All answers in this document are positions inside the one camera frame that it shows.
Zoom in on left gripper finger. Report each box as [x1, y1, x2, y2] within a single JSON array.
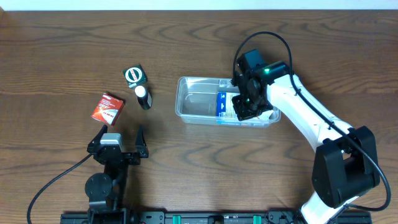
[[88, 124, 108, 147], [135, 126, 147, 152]]

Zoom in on red orange small box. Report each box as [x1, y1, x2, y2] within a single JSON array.
[[91, 93, 125, 126]]

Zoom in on white green medicine box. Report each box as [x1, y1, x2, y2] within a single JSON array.
[[257, 110, 274, 121]]

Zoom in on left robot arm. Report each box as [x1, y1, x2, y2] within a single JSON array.
[[85, 125, 149, 224]]

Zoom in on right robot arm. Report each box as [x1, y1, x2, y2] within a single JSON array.
[[231, 49, 381, 223]]

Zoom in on clear plastic container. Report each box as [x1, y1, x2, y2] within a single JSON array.
[[175, 77, 281, 128]]

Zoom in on black bottle white cap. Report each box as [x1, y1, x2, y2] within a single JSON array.
[[134, 86, 152, 110]]

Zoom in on dark green square box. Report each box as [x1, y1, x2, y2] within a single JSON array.
[[123, 64, 148, 89]]

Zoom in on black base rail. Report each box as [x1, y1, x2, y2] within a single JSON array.
[[60, 207, 373, 224]]

